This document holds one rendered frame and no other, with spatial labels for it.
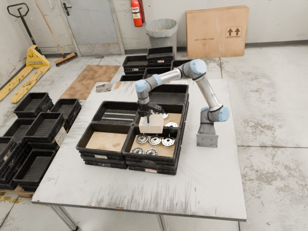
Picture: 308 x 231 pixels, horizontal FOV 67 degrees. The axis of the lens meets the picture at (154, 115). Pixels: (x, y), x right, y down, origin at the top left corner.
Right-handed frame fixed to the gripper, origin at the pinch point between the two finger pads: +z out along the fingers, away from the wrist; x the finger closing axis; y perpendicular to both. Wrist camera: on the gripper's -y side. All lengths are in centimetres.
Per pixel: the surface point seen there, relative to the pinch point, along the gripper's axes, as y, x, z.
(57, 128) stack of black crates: 126, -46, 57
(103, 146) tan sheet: 45, 3, 27
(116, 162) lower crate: 31.0, 14.5, 31.9
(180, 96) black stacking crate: -16, -64, 27
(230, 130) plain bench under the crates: -61, -30, 40
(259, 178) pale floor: -96, -27, 110
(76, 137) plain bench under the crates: 83, -18, 39
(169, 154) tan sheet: -12.0, 8.5, 26.8
